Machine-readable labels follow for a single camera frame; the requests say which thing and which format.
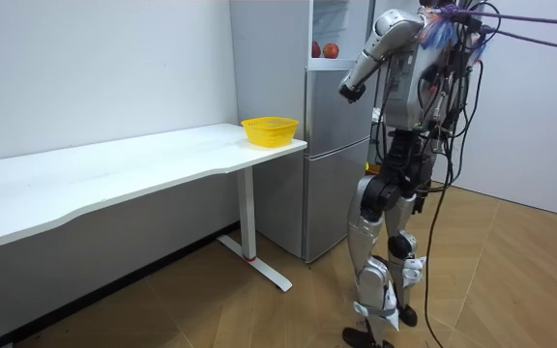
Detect yellow plastic basket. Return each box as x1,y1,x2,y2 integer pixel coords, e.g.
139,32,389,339
240,116,301,149

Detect grey fridge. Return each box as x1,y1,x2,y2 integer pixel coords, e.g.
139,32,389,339
229,0,387,265

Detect robot legs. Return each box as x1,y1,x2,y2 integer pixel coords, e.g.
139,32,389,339
341,129,435,348

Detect robot body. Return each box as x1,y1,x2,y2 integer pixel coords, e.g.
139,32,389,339
370,0,485,194

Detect white desk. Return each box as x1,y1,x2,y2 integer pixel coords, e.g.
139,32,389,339
0,122,308,294

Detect black floor cable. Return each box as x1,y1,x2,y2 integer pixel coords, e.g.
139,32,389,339
422,144,455,348

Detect cable bundle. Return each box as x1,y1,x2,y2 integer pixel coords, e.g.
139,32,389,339
419,2,557,55

